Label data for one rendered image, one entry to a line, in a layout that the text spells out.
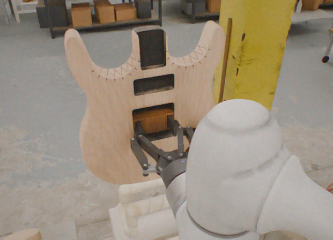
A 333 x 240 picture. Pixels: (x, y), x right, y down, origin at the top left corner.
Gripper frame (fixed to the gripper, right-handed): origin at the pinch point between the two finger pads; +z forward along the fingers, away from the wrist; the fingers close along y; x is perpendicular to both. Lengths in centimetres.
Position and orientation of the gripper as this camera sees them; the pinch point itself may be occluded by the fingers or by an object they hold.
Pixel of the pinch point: (154, 124)
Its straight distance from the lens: 74.8
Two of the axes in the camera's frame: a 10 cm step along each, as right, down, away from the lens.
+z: -3.3, -5.4, 7.7
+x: -0.1, -8.2, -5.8
